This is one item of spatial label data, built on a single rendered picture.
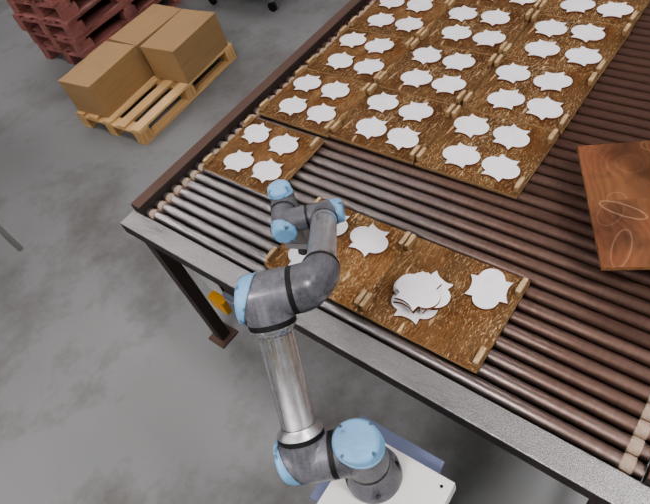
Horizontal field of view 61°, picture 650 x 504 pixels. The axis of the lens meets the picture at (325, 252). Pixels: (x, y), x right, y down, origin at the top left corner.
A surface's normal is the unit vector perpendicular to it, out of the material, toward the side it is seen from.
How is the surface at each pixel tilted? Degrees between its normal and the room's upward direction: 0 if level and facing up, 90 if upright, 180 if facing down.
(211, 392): 0
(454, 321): 0
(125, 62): 90
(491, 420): 0
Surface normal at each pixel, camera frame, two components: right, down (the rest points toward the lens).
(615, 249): -0.22, -0.61
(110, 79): 0.84, 0.28
